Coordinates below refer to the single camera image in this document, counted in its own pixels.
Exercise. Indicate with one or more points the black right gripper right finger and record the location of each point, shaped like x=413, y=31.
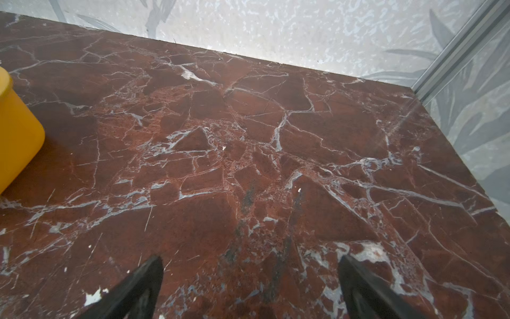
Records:
x=366, y=295

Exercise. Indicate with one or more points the aluminium frame post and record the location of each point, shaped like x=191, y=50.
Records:
x=479, y=30

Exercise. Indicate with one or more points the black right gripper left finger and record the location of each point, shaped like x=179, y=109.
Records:
x=135, y=297

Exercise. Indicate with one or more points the yellow plastic storage box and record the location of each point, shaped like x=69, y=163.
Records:
x=22, y=135

